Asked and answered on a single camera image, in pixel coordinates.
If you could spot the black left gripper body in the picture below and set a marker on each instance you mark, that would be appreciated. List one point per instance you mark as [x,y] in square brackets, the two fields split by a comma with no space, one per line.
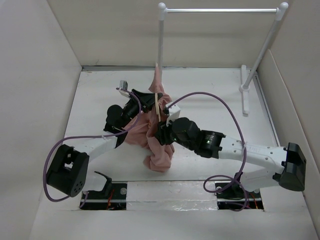
[132,109]

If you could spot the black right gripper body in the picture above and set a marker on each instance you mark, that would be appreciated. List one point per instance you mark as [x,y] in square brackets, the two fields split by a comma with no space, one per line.
[168,135]

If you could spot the wooden clothes hanger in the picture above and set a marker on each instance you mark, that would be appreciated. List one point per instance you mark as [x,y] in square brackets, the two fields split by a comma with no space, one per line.
[158,81]

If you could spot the pink t-shirt with pixel print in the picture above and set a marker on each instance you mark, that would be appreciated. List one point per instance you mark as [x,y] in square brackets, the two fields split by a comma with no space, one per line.
[142,134]

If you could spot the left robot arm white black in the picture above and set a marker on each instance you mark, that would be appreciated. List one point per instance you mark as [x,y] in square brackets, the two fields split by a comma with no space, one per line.
[66,167]

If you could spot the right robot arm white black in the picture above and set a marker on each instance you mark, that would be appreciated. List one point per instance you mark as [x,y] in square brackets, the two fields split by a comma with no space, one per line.
[279,166]

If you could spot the white clothes rack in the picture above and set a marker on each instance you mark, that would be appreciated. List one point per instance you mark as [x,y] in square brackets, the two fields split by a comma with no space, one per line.
[218,37]

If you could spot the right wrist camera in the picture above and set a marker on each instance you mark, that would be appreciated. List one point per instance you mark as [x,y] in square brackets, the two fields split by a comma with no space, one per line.
[172,111]

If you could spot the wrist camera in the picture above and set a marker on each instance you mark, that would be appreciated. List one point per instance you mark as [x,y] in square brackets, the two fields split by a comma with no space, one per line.
[123,86]
[172,111]

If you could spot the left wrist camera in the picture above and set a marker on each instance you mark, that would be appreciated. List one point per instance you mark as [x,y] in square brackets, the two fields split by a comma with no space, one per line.
[123,86]

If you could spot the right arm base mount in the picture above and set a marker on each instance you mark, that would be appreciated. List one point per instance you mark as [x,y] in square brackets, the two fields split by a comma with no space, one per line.
[233,198]

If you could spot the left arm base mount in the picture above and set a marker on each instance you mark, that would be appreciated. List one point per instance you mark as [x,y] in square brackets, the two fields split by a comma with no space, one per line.
[102,193]

